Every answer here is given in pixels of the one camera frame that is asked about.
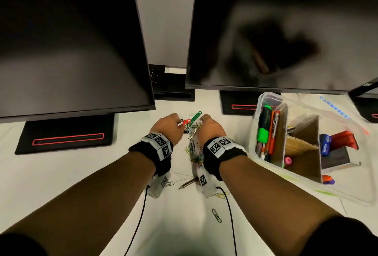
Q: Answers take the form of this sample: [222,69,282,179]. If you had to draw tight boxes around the orange ridged board eraser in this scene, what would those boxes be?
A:
[330,131,359,151]

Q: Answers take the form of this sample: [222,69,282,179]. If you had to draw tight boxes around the person's right hand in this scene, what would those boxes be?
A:
[196,114,227,147]

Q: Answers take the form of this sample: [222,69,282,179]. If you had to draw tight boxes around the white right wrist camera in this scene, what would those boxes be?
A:
[195,165,222,199]

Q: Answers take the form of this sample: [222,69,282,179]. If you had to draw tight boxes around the clear plastic box lid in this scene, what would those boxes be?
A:
[280,93,370,135]

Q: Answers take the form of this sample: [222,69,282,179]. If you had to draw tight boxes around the black left wristband with markers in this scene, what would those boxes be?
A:
[128,131,174,176]

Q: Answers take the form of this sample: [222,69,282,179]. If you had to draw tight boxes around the black left camera cable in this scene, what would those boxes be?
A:
[124,185,151,256]

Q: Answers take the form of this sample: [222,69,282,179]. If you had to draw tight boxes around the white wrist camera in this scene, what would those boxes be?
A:
[195,165,222,199]
[146,171,172,199]

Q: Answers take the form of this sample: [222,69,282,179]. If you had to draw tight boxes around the clear plastic storage box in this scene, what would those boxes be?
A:
[248,92,377,206]

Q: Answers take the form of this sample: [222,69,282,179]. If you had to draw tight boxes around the black right wristband with markers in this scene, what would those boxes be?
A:
[202,137,248,182]

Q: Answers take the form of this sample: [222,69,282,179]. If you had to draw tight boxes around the short brown pencil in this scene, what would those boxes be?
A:
[178,177,199,191]

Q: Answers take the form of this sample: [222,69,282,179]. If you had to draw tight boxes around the blue staples box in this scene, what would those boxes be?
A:
[319,134,333,156]

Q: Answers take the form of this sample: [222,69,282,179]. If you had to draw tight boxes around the person's right forearm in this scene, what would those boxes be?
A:
[218,155,378,256]

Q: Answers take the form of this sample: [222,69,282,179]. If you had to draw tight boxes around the green plastic fastener strip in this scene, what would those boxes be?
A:
[189,111,203,125]

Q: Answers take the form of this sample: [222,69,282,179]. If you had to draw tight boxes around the brown cardboard dividers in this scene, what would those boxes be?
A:
[270,103,323,184]

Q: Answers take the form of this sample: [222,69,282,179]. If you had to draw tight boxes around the black right camera cable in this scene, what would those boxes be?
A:
[216,187,238,256]

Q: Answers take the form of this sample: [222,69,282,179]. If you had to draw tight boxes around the green highlighter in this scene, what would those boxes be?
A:
[257,105,272,144]

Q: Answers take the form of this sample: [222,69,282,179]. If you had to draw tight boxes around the person's left forearm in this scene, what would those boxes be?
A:
[0,151,156,256]

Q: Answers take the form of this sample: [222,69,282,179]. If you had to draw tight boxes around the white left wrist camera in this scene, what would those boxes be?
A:
[146,171,172,199]

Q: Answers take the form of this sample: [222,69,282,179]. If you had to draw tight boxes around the heap of coloured paper clips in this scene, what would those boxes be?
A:
[165,112,230,224]

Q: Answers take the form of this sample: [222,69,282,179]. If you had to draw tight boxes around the person's left hand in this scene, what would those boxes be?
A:
[150,113,185,147]

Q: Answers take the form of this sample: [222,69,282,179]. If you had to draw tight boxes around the black wristband with markers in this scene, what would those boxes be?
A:
[202,137,248,182]
[128,131,174,176]

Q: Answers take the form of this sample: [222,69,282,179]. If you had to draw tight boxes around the clear grey fastener strip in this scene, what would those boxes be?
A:
[188,121,204,141]

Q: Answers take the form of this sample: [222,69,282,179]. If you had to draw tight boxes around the black monitor base red stripe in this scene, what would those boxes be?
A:
[15,114,115,155]
[219,90,260,116]
[351,96,378,123]

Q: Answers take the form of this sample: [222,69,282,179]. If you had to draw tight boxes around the pile of pens and markers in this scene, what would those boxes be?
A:
[255,105,281,162]

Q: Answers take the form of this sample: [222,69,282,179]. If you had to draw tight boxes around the black camera cable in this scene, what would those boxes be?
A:
[124,185,151,256]
[216,187,238,256]

